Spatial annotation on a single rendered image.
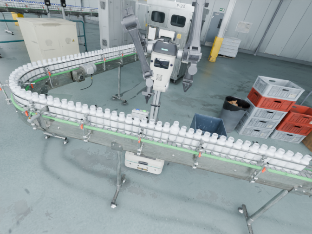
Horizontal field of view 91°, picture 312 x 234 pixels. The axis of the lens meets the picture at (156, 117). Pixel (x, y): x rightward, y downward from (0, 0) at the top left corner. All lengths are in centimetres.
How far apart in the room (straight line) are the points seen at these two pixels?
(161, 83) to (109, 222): 153
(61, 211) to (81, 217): 22
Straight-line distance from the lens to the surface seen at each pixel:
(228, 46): 1043
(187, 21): 453
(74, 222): 204
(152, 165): 206
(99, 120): 128
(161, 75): 158
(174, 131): 114
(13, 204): 234
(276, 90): 325
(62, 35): 511
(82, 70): 242
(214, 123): 189
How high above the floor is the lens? 186
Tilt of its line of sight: 36 degrees down
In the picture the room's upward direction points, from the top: 10 degrees clockwise
